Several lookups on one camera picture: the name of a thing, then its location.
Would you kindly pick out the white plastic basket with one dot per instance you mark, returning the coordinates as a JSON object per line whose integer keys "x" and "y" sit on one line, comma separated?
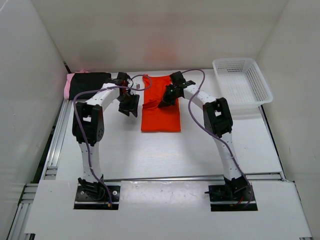
{"x": 242, "y": 84}

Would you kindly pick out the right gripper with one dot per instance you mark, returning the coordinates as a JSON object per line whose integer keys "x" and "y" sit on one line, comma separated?
{"x": 170, "y": 102}

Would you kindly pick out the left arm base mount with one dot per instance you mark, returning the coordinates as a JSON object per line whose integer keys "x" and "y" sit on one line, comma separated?
{"x": 96, "y": 197}

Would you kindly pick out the aluminium frame rail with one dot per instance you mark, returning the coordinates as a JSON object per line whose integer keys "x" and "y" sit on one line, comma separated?
{"x": 46, "y": 170}

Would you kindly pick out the black t-shirt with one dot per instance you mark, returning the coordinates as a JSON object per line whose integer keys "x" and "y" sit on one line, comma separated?
{"x": 92, "y": 80}

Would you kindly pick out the pink t-shirt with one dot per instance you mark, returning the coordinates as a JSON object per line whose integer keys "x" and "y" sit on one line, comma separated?
{"x": 67, "y": 85}

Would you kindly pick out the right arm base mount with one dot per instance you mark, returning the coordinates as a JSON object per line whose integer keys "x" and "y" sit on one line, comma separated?
{"x": 223, "y": 200}

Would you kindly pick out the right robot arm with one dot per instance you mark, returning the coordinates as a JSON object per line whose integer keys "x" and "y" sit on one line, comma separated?
{"x": 217, "y": 121}

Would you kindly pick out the orange t-shirt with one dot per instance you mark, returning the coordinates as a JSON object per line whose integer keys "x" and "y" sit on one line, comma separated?
{"x": 154, "y": 119}

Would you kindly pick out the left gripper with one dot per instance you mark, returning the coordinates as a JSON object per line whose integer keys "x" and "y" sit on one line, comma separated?
{"x": 125, "y": 110}

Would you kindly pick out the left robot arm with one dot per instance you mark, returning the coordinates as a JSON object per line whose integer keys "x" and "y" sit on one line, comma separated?
{"x": 92, "y": 93}

